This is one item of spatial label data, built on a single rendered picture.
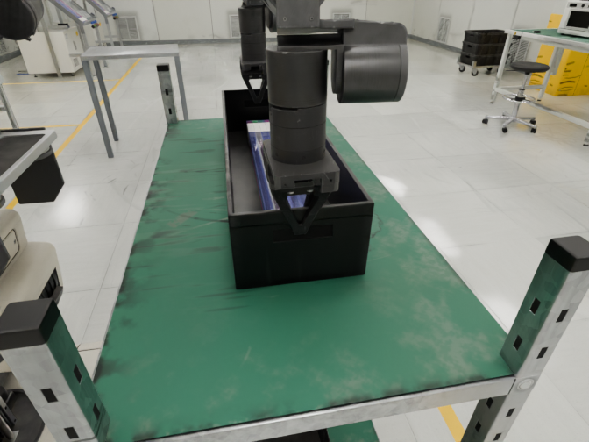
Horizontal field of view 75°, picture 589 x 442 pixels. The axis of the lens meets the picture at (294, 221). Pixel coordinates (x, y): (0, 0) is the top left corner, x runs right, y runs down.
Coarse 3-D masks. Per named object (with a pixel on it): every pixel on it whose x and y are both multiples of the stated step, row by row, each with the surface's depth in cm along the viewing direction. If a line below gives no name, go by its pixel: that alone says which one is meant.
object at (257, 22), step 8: (240, 8) 80; (248, 8) 80; (256, 8) 79; (264, 8) 81; (240, 16) 81; (248, 16) 80; (256, 16) 80; (264, 16) 82; (240, 24) 82; (248, 24) 81; (256, 24) 81; (264, 24) 82; (248, 32) 82; (256, 32) 82
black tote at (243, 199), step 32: (224, 96) 90; (224, 128) 67; (256, 192) 68; (352, 192) 51; (256, 224) 44; (320, 224) 45; (352, 224) 46; (256, 256) 46; (288, 256) 47; (320, 256) 48; (352, 256) 49
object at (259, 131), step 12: (252, 120) 92; (264, 120) 92; (252, 132) 84; (264, 132) 84; (252, 144) 79; (252, 156) 76; (264, 168) 69; (264, 180) 65; (264, 192) 61; (264, 204) 58; (276, 204) 58; (300, 204) 58
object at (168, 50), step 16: (96, 48) 308; (112, 48) 308; (128, 48) 308; (144, 48) 308; (160, 48) 308; (176, 48) 308; (96, 64) 318; (176, 64) 298; (96, 96) 295; (96, 112) 300; (112, 128) 348
